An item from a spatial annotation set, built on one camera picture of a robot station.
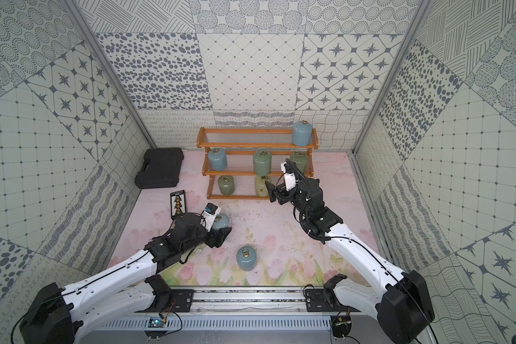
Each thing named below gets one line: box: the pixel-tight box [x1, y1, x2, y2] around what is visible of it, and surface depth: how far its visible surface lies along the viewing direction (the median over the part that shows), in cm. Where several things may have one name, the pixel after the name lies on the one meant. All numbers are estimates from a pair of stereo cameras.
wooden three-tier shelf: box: [196, 126, 319, 200], surface depth 94 cm
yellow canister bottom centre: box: [254, 175, 271, 198], surface depth 98 cm
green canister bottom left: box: [217, 174, 236, 196], surface depth 99 cm
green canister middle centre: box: [252, 150, 272, 177], surface depth 89 cm
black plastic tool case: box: [134, 147, 185, 190], surface depth 110 cm
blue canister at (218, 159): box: [207, 147, 228, 172], surface depth 91 cm
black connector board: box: [169, 189, 187, 221], surface depth 100 cm
